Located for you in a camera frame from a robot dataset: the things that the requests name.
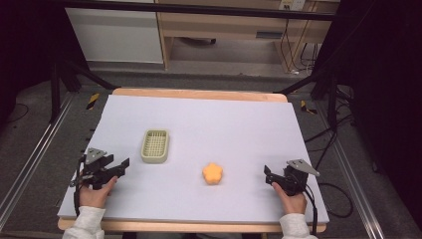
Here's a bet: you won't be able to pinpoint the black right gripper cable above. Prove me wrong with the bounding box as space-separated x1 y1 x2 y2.
298 182 319 237

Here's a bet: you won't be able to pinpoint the light wooden desk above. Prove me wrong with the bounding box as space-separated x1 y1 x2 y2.
154 0 341 73

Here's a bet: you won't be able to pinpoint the black curtain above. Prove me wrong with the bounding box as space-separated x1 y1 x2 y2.
313 0 422 230
0 0 91 124

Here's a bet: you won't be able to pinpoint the yellow black striped tape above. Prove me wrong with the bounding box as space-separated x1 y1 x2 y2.
300 100 318 116
86 93 101 111

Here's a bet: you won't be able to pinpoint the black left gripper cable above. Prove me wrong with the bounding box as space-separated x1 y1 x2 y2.
73 155 88 217

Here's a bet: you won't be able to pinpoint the black cables under desk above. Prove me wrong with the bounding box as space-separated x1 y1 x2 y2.
279 18 320 75

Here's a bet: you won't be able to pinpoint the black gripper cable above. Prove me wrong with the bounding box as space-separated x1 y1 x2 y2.
298 182 319 237
73 155 88 217

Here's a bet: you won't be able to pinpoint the black metal stand legs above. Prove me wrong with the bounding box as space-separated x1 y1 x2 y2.
49 58 118 124
273 68 340 131

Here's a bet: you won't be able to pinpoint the black floor cable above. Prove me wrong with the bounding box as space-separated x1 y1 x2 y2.
304 113 355 219

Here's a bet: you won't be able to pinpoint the white power strip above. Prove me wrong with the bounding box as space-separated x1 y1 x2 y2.
279 0 306 11

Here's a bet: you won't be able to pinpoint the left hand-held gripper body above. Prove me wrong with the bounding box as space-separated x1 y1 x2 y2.
70 147 117 191

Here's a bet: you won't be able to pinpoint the orange flower-shaped sponge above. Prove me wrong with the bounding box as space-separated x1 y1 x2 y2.
201 161 224 186

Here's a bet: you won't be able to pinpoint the metal floor rail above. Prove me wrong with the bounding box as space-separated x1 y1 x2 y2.
0 94 77 231
314 99 387 239

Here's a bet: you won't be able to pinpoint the person's right hand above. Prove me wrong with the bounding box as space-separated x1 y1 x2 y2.
272 181 309 216

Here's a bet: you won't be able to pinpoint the pale green plastic basket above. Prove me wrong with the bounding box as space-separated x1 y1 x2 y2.
140 128 170 164

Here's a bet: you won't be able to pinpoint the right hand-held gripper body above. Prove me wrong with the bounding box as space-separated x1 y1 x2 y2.
278 158 321 197

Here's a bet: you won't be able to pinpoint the white foam board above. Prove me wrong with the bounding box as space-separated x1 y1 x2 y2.
57 94 330 225

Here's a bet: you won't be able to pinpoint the person's left hand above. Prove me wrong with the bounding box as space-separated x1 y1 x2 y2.
79 175 119 210

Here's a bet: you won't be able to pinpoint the black metal frame bar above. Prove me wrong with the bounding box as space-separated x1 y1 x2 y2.
59 0 336 22

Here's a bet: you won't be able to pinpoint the wooden table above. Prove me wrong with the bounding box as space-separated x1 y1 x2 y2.
57 87 327 234

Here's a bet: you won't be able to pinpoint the white cabinet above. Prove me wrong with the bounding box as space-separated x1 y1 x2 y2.
64 7 165 65

